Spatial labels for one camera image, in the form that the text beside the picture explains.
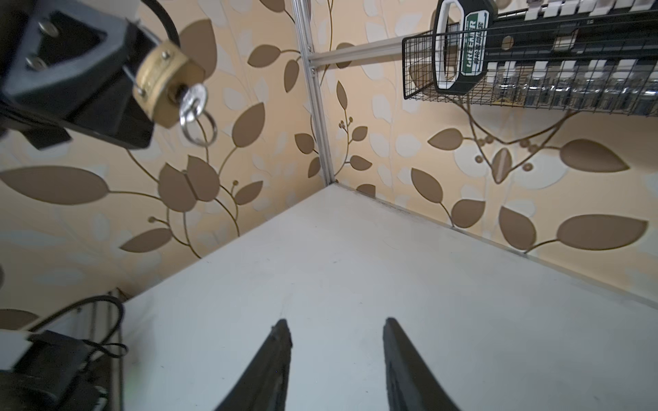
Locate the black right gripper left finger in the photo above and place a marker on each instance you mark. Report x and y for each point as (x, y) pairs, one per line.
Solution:
(264, 383)

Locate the black wire basket rear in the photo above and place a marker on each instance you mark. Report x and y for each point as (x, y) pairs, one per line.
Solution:
(626, 87)

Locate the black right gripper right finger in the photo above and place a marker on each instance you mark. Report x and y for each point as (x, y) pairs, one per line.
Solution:
(410, 383)

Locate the aluminium frame profile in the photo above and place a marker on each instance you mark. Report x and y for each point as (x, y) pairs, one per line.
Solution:
(368, 130)

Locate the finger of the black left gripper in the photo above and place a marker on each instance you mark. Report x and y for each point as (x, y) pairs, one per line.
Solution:
(65, 58)
(47, 119)

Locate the brass padlock with key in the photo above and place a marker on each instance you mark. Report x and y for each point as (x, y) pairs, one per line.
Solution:
(168, 86)

